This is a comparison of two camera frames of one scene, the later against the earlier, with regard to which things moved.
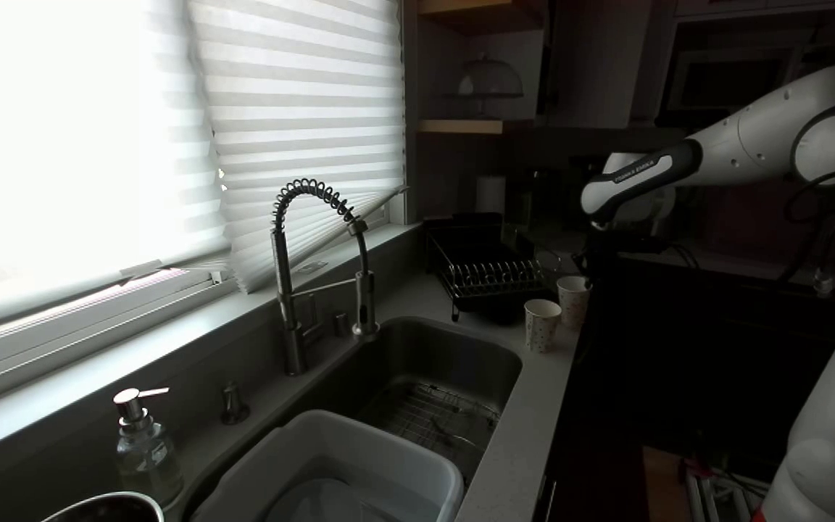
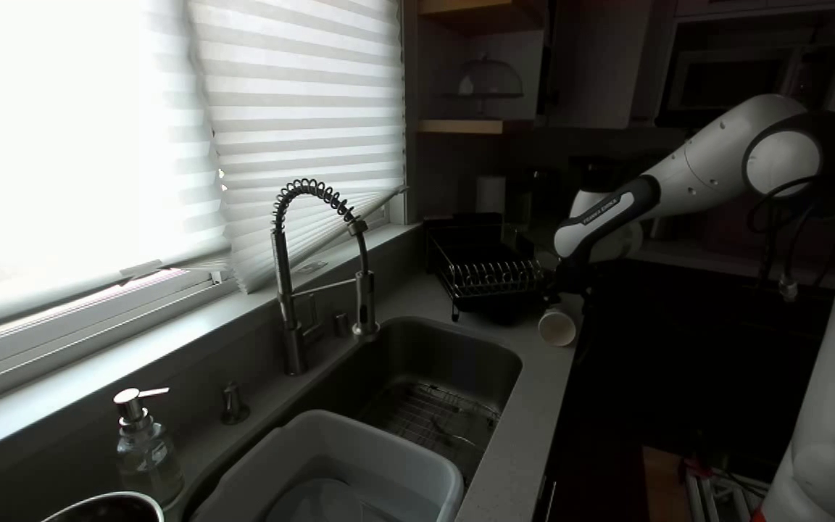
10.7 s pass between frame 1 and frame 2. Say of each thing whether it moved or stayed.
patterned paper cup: moved
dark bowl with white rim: stayed
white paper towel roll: stayed
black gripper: moved
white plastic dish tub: stayed
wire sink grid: stayed
